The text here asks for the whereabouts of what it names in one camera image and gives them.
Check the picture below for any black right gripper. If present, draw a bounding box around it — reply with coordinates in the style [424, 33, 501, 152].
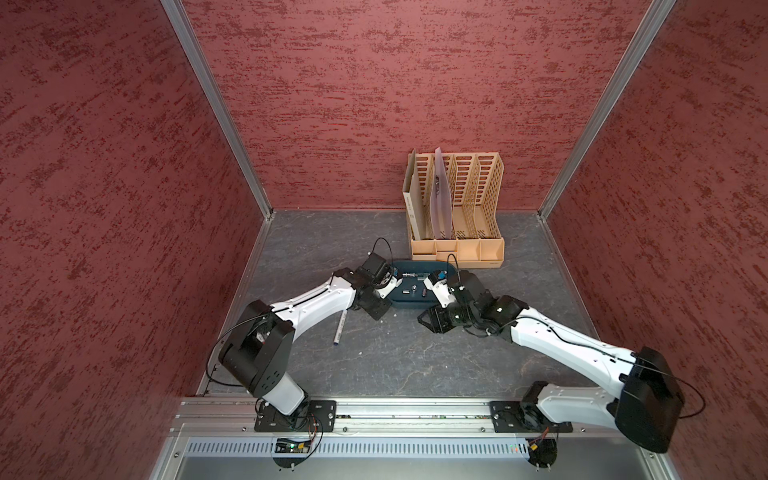
[416, 300, 478, 334]

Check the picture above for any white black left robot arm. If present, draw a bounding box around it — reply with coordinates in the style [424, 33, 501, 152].
[218, 266, 402, 417]

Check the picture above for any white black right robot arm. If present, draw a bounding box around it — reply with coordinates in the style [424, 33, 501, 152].
[418, 295, 685, 453]

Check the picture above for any teal plastic storage box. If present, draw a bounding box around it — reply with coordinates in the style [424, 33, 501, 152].
[388, 260, 456, 310]

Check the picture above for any blue white marker pen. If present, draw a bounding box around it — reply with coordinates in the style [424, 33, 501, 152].
[333, 310, 348, 346]

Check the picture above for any pale pink paper sheet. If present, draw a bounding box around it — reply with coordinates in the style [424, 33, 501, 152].
[430, 147, 453, 240]

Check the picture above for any wooden file organizer rack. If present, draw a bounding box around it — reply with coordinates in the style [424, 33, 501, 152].
[402, 151, 505, 269]

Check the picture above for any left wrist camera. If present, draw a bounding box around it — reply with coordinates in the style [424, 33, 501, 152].
[360, 252, 402, 299]

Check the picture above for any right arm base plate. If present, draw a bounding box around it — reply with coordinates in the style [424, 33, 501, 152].
[489, 401, 573, 434]

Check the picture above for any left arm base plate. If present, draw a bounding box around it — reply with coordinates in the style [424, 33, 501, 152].
[253, 400, 337, 433]

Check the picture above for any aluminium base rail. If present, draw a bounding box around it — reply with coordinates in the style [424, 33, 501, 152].
[173, 397, 658, 438]

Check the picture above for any left corner aluminium post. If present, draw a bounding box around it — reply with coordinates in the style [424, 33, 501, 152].
[160, 0, 274, 222]

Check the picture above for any corner aluminium post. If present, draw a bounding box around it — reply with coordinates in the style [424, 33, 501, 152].
[538, 0, 676, 223]
[160, 0, 274, 222]

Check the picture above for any right corner aluminium post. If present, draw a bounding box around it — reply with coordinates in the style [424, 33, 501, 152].
[538, 0, 676, 223]

